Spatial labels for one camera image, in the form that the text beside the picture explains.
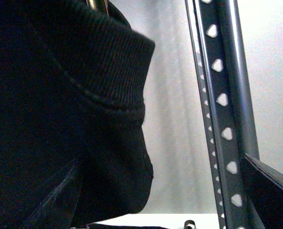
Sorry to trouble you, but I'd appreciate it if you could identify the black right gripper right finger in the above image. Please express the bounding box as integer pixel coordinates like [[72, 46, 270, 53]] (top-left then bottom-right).
[[241, 154, 283, 229]]

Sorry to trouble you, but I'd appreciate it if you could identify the perforated grey metal post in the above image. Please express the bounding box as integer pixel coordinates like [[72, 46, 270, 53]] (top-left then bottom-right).
[[185, 0, 263, 229]]

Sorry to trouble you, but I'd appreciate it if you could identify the black t-shirt with print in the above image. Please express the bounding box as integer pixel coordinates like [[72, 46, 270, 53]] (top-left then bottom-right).
[[0, 0, 155, 229]]

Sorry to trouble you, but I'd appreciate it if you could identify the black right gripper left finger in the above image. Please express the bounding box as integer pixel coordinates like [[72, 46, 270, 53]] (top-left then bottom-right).
[[22, 160, 82, 229]]

